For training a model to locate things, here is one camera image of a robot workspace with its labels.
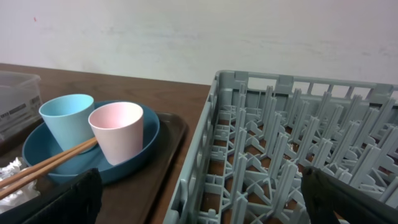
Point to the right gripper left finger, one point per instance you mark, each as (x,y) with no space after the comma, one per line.
(75,201)

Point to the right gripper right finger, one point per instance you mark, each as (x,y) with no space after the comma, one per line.
(327,197)

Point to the pink cup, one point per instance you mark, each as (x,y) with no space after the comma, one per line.
(118,128)

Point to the grey dishwasher rack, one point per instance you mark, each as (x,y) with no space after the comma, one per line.
(258,131)

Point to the brown serving tray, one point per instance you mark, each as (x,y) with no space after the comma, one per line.
(130,199)

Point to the left wooden chopstick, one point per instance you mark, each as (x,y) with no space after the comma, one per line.
(46,161)

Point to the wooden chopstick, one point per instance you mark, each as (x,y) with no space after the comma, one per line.
(46,161)
(37,175)

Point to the dark blue plate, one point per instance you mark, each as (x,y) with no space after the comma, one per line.
(41,145)

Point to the right wooden chopstick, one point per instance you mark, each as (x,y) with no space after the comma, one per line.
(37,175)

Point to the light blue cup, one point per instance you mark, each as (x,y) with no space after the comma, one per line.
(67,119)

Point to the clear plastic bin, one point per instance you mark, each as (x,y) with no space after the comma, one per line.
(20,102)

